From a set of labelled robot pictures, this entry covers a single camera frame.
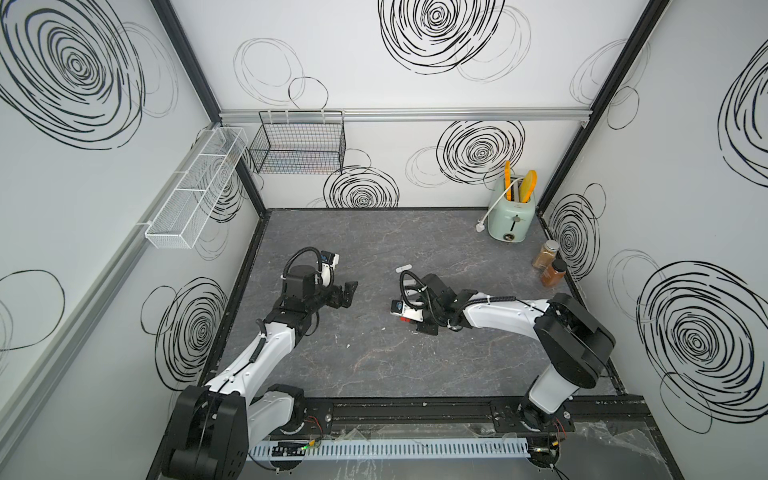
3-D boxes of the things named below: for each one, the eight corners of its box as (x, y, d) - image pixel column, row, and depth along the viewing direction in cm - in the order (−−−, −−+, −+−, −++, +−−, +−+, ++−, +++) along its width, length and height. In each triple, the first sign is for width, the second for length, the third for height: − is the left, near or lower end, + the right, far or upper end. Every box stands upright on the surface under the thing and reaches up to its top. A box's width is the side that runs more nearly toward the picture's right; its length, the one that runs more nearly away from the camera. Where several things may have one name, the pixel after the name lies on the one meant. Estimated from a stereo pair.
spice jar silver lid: (531, 266, 105) (543, 247, 97) (535, 256, 108) (548, 237, 99) (542, 272, 104) (556, 253, 95) (547, 262, 106) (560, 243, 98)
